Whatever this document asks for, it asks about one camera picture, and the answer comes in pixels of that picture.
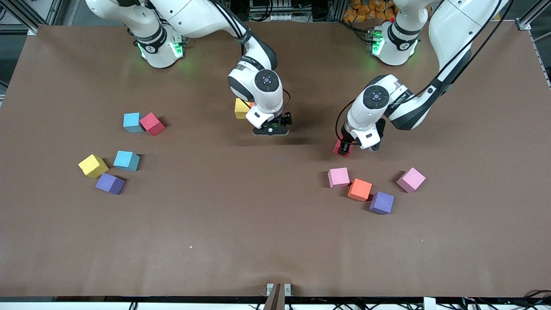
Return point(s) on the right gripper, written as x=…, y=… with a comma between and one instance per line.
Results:
x=286, y=118

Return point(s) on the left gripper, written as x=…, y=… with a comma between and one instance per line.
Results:
x=345, y=141

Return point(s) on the red foam cube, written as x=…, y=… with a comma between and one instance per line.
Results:
x=153, y=124
x=335, y=150

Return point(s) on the pink foam cube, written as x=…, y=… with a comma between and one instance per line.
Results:
x=411, y=179
x=338, y=177

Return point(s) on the yellow foam cube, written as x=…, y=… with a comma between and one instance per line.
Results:
x=92, y=165
x=241, y=110

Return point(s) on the cyan foam cube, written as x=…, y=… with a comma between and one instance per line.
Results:
x=126, y=160
x=131, y=122

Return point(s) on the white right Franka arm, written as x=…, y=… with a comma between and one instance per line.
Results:
x=267, y=80

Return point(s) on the violet foam cube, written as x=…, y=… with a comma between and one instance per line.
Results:
x=382, y=202
x=109, y=184

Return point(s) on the brown table mat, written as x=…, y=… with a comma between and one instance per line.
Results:
x=258, y=215

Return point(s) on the grey equipment rack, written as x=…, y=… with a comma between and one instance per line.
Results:
x=280, y=17

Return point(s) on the bag of orange snacks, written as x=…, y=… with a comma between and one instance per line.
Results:
x=366, y=8

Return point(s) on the white label tag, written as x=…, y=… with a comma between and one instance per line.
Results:
x=429, y=304

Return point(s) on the metal bracket with brown post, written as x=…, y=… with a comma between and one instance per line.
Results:
x=277, y=297

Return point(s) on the aluminium side rail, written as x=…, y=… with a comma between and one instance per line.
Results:
x=543, y=64

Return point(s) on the aluminium frame profile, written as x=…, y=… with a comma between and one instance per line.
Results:
x=31, y=31
x=523, y=25

